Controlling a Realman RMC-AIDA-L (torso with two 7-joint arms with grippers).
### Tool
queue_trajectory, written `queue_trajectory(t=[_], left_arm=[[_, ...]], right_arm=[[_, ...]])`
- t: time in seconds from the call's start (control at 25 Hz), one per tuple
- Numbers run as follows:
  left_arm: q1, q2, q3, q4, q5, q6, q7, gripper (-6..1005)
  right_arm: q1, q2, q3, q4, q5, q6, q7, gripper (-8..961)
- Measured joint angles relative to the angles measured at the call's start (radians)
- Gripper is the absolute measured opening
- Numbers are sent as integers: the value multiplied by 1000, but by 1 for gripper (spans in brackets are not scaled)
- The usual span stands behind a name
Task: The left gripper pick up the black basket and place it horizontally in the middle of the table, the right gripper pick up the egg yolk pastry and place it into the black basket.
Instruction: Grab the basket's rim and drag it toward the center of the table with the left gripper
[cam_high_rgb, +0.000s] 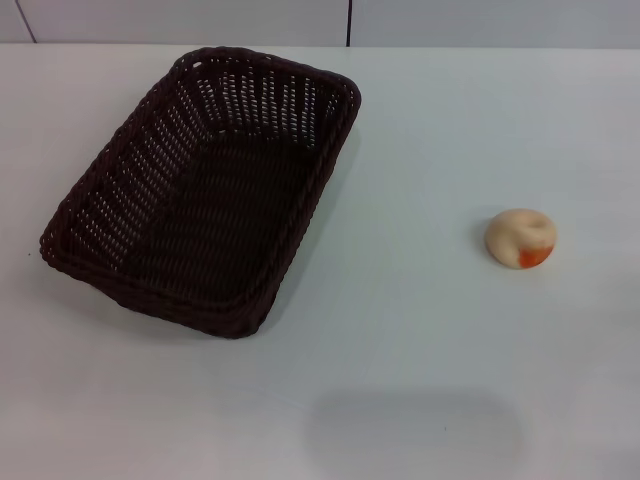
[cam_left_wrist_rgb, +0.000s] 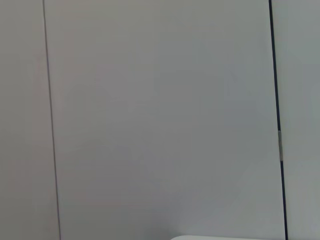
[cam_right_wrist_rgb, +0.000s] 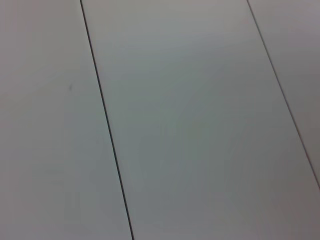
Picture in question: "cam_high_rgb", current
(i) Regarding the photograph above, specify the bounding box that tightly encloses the cream and orange peach toy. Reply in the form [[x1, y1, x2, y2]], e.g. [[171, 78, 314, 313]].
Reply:
[[484, 207, 558, 269]]

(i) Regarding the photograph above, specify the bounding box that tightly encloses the black woven rectangular basket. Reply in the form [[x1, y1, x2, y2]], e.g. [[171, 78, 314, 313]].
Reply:
[[36, 46, 362, 341]]

